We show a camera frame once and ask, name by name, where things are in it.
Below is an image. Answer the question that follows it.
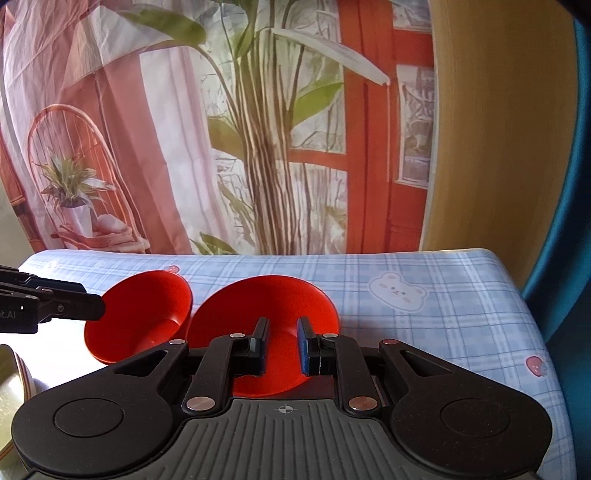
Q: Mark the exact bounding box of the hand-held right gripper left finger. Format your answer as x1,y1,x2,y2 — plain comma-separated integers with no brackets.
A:
108,316,271,414

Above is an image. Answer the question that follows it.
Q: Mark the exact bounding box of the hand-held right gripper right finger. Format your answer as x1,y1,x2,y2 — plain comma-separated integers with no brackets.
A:
297,316,458,414

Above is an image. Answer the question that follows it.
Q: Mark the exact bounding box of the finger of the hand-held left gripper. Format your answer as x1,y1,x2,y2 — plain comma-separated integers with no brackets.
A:
0,265,87,294
36,286,106,322

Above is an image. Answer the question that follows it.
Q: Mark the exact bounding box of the red plastic bowl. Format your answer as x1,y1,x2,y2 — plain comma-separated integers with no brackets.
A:
187,275,340,400
84,271,194,366

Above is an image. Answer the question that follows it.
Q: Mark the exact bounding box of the olive green bowl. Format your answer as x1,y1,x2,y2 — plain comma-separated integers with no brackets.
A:
0,344,40,462

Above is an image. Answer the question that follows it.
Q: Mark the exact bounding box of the blue plaid tablecloth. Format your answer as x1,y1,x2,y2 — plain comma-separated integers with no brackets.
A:
0,248,578,480

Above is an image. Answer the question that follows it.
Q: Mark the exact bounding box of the printed room backdrop cloth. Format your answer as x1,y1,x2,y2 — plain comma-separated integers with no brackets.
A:
0,0,437,257

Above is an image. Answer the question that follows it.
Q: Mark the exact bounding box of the light wooden board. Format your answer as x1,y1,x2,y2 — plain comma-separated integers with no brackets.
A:
418,0,579,296

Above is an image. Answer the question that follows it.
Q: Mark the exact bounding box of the blue curtain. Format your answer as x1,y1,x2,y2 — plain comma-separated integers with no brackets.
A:
521,18,591,391

